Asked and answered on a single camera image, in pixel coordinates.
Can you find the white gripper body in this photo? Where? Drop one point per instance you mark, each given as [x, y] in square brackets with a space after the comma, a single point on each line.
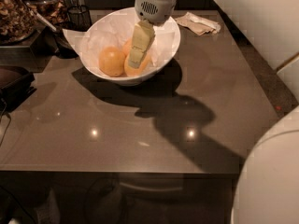
[154, 8]

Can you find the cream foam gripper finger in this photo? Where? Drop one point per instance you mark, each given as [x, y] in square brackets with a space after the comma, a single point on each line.
[142, 39]

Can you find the orange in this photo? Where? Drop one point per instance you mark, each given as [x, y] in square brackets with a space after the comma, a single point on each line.
[132, 72]
[127, 47]
[111, 61]

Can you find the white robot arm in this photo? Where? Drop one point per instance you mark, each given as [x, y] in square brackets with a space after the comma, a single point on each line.
[267, 190]

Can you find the white bowl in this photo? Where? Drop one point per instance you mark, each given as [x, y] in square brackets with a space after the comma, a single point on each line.
[165, 47]

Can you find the white paper liner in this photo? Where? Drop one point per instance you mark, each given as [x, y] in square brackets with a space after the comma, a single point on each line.
[102, 34]

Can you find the crumpled paper napkin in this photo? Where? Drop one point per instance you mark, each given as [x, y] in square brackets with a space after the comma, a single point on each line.
[197, 24]

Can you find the glass jar of nuts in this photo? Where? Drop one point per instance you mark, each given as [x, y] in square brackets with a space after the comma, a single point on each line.
[16, 21]

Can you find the dark brown tray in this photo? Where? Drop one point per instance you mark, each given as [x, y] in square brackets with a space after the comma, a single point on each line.
[15, 86]

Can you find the black wire cup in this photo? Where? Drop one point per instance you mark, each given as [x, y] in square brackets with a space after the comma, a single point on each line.
[80, 16]

